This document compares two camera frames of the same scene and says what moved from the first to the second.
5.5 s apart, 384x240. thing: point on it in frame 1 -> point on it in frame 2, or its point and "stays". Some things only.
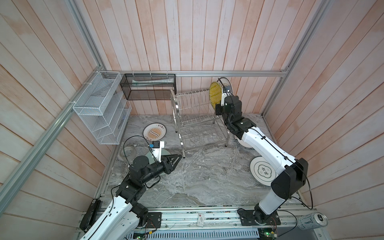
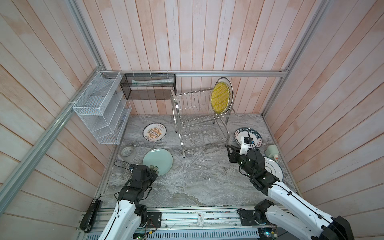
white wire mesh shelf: [103, 108] stays
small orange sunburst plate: [154, 131] stays
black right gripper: [218, 109] -> [234, 154]
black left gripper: [168, 166] -> [152, 175]
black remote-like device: [89, 214] stays
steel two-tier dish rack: [195, 121] stays
